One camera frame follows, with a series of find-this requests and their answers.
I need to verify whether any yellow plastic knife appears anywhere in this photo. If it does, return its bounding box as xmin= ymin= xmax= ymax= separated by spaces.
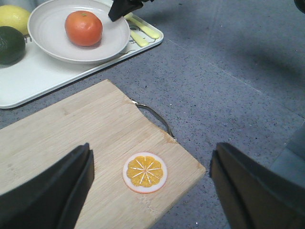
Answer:
xmin=130 ymin=31 xmax=149 ymax=47

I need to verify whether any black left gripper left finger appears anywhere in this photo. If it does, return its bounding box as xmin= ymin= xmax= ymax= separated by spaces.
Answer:
xmin=0 ymin=143 xmax=95 ymax=229

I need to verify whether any beige round plate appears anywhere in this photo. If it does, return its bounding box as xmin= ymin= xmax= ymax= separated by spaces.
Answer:
xmin=28 ymin=0 xmax=130 ymax=64

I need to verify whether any orange tangerine fruit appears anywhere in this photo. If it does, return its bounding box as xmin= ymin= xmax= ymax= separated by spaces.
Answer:
xmin=64 ymin=10 xmax=103 ymax=47

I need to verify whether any fake orange slice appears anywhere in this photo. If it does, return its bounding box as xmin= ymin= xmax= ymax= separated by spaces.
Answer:
xmin=122 ymin=152 xmax=168 ymax=194

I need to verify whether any yellow lemon right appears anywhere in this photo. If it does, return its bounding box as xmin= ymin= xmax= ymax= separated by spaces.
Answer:
xmin=0 ymin=5 xmax=31 ymax=35

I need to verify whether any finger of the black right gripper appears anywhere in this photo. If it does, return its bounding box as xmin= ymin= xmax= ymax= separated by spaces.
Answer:
xmin=108 ymin=0 xmax=149 ymax=22

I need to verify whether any green lime fruit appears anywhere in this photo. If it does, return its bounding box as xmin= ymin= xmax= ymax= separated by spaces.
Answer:
xmin=0 ymin=26 xmax=26 ymax=65

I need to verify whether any metal cutting board handle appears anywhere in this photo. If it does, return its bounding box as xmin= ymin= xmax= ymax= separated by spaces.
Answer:
xmin=131 ymin=99 xmax=177 ymax=141

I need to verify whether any yellow plastic fork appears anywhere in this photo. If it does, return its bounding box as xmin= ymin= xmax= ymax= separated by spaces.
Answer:
xmin=124 ymin=13 xmax=160 ymax=39

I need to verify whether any white rectangular bear tray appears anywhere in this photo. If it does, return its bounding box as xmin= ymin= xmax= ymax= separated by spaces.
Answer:
xmin=0 ymin=0 xmax=164 ymax=109

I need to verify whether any wooden cutting board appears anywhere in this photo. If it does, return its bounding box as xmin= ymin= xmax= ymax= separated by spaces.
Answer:
xmin=0 ymin=80 xmax=205 ymax=229

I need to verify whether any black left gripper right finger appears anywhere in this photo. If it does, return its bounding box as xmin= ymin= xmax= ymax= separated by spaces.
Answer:
xmin=210 ymin=142 xmax=305 ymax=229

